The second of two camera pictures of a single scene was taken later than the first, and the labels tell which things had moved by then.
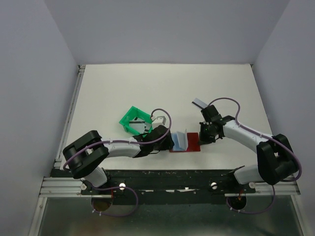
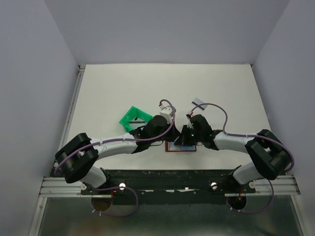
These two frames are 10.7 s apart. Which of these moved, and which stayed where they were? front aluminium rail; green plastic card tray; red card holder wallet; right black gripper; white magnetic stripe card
Moved: right black gripper; red card holder wallet
Stayed: white magnetic stripe card; green plastic card tray; front aluminium rail
